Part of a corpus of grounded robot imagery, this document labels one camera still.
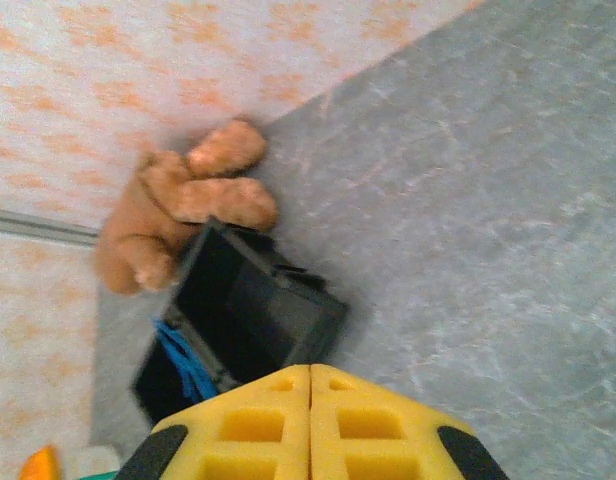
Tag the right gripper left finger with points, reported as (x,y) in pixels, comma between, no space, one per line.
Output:
(238,430)

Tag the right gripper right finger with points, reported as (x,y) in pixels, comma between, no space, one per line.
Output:
(388,430)

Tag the black two-compartment box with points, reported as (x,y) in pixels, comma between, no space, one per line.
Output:
(268,310)

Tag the brown plush toy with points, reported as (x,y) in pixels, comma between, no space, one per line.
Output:
(153,215)

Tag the aluminium corner post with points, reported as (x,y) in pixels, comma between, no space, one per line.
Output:
(38,227)

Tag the orange-lidded white container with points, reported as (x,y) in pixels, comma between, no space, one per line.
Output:
(40,465)

